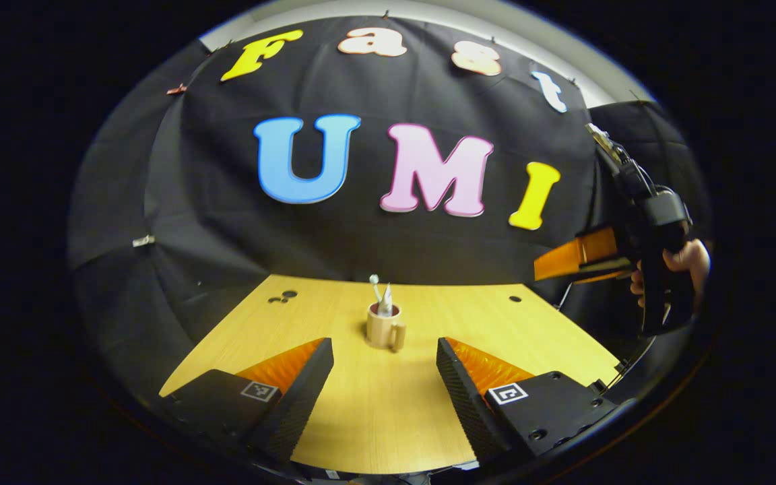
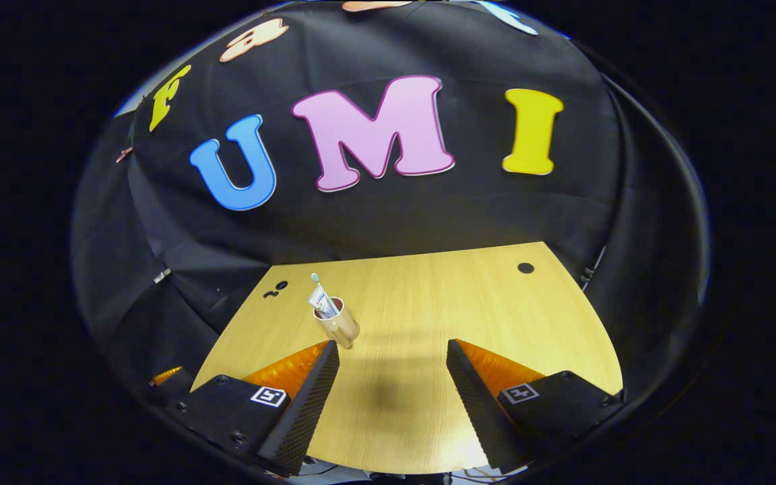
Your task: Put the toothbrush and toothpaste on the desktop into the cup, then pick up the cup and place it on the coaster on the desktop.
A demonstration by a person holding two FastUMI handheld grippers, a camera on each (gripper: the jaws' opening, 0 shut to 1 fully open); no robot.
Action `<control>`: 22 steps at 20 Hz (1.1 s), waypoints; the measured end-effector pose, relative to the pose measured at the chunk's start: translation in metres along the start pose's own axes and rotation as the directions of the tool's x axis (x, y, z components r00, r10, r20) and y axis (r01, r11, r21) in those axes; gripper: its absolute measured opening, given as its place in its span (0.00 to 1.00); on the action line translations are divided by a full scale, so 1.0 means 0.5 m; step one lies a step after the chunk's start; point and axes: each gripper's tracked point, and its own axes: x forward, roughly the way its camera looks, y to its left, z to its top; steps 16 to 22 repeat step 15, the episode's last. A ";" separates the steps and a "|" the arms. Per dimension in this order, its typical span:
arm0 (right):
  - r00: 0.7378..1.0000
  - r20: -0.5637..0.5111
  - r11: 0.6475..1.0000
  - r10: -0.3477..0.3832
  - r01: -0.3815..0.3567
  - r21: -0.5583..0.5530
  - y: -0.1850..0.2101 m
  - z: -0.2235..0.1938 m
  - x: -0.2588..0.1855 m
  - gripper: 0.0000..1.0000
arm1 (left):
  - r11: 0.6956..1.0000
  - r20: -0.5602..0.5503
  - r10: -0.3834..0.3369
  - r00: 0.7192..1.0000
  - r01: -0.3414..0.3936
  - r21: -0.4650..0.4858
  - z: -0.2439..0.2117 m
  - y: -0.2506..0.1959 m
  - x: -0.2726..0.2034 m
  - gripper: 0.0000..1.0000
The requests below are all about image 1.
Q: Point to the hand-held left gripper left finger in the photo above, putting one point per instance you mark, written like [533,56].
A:
[294,404]

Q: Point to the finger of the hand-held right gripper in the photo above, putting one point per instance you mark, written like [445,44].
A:
[576,252]
[607,276]

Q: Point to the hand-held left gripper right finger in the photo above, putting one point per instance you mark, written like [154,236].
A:
[469,404]

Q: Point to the beige cup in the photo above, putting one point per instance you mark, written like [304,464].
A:
[381,330]

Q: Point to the white toothpaste tube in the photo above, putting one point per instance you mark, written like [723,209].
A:
[386,300]

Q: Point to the light blue toothbrush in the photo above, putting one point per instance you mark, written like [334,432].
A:
[375,283]

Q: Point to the wooden desktop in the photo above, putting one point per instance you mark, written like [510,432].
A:
[381,404]

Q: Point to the black backdrop cloth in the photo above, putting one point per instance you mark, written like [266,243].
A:
[361,242]

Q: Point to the white cloth clip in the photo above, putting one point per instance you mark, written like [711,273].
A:
[143,240]

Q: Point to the pink cloth clip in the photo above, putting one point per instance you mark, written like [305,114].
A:
[176,89]

